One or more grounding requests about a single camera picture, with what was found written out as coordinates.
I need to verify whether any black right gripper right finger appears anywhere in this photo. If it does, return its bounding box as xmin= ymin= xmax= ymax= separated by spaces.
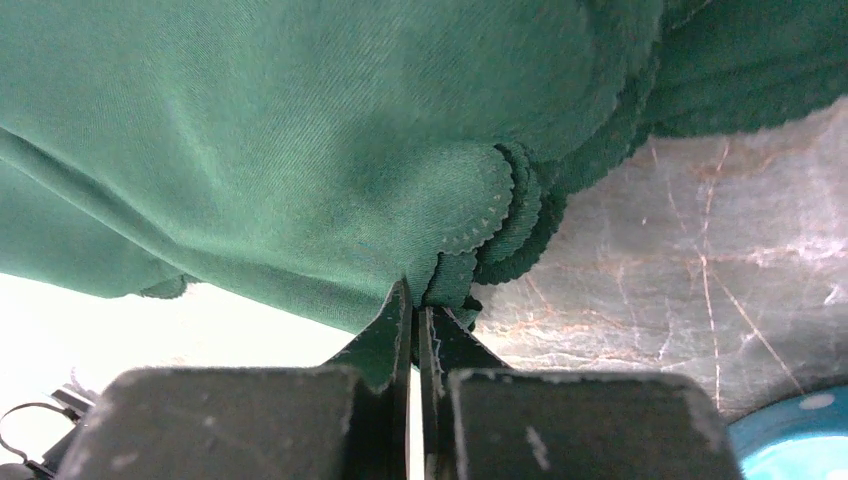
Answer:
xmin=418 ymin=307 xmax=741 ymax=479

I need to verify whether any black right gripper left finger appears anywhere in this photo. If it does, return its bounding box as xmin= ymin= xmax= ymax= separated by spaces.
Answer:
xmin=58 ymin=280 xmax=414 ymax=480

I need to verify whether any dark green cloth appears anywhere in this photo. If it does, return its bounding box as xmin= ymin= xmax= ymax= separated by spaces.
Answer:
xmin=1 ymin=1 xmax=847 ymax=332

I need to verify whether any blue polka dot plate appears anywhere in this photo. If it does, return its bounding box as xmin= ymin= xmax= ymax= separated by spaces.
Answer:
xmin=728 ymin=385 xmax=847 ymax=480

